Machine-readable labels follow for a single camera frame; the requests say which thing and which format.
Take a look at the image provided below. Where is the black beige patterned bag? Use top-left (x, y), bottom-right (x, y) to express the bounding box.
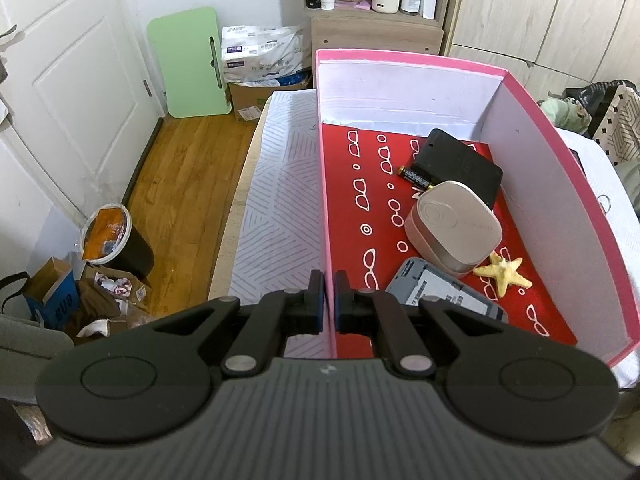
top-left (562, 80), bottom-right (640, 166)

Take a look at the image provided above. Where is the brown cardboard box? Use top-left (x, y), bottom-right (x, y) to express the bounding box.
top-left (227, 77), bottom-right (313, 123)

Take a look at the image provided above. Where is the white tissue pack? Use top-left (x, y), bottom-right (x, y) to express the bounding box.
top-left (221, 24), bottom-right (313, 86)

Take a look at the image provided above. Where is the black trash bin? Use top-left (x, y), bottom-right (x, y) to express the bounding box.
top-left (81, 203), bottom-right (155, 283)

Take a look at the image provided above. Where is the red printed bag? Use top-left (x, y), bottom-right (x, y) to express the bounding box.
top-left (320, 122), bottom-right (578, 361)

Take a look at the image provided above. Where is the brown paper bag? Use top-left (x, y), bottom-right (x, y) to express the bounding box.
top-left (75, 265), bottom-right (153, 341)

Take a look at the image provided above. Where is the green folding board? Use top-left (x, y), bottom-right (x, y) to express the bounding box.
top-left (146, 6), bottom-right (233, 119)

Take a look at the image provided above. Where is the blue cardboard box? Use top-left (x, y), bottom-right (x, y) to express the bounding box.
top-left (25, 257), bottom-right (81, 331)

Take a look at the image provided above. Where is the grey chair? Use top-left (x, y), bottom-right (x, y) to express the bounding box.
top-left (0, 312), bottom-right (76, 406)

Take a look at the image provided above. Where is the black rectangular case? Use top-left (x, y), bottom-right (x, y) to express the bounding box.
top-left (411, 128), bottom-right (504, 211)

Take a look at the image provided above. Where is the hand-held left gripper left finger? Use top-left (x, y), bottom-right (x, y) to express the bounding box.
top-left (120, 269), bottom-right (326, 378)

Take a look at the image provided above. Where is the wooden shelf unit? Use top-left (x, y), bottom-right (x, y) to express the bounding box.
top-left (302, 0), bottom-right (457, 92)

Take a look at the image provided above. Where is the yellow starfish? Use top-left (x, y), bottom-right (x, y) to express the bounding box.
top-left (472, 251), bottom-right (533, 298)

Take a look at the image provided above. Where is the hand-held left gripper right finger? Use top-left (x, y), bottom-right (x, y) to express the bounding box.
top-left (334, 269), bottom-right (538, 380)

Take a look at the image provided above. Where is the pale green cloth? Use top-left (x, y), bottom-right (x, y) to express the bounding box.
top-left (540, 97), bottom-right (591, 133)

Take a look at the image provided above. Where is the beige rounded case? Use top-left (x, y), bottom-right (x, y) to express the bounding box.
top-left (404, 180), bottom-right (502, 278)

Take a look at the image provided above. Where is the grey device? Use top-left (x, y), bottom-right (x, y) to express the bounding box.
top-left (385, 256), bottom-right (509, 326)

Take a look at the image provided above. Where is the black and gold battery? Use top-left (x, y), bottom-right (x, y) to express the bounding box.
top-left (397, 166), bottom-right (436, 190)

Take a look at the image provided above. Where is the white door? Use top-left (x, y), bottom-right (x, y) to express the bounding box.
top-left (0, 0), bottom-right (166, 221)

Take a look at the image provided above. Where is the light wooden wardrobe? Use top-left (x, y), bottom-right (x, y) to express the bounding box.
top-left (442, 0), bottom-right (640, 106)

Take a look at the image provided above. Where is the pink cardboard box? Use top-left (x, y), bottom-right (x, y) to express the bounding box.
top-left (314, 49), bottom-right (632, 367)

